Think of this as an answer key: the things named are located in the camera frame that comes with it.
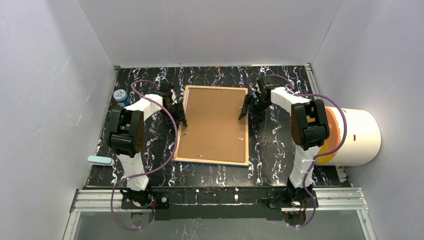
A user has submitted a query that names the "blue wooden picture frame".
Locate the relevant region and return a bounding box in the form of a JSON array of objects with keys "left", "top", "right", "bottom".
[{"left": 173, "top": 85, "right": 250, "bottom": 168}]

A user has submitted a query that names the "light blue eraser block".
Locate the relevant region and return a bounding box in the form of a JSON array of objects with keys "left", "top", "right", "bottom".
[{"left": 87, "top": 155, "right": 114, "bottom": 166}]

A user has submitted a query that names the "small blue lidded jar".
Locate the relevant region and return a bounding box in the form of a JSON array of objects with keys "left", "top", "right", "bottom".
[{"left": 112, "top": 89, "right": 131, "bottom": 108}]

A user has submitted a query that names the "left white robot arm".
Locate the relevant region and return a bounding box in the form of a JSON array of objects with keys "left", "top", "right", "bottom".
[{"left": 106, "top": 80, "right": 187, "bottom": 210}]

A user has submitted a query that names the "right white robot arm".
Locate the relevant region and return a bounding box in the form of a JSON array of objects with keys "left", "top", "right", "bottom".
[{"left": 238, "top": 76, "right": 330, "bottom": 207}]

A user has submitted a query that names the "purple cable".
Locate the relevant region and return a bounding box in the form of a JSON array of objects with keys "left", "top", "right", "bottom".
[
  {"left": 109, "top": 79, "right": 179, "bottom": 231},
  {"left": 268, "top": 74, "right": 348, "bottom": 229}
]

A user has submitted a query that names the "white cylinder with orange face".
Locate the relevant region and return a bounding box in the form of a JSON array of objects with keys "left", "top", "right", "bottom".
[{"left": 315, "top": 106, "right": 381, "bottom": 167}]

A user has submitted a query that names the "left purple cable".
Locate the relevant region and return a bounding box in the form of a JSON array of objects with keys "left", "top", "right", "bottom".
[{"left": 109, "top": 79, "right": 179, "bottom": 231}]

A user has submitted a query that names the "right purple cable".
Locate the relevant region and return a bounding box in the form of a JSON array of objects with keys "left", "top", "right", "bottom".
[{"left": 268, "top": 74, "right": 348, "bottom": 229}]

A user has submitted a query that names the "aluminium rail base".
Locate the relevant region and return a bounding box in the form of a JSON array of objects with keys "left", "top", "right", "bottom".
[{"left": 63, "top": 187, "right": 376, "bottom": 240}]

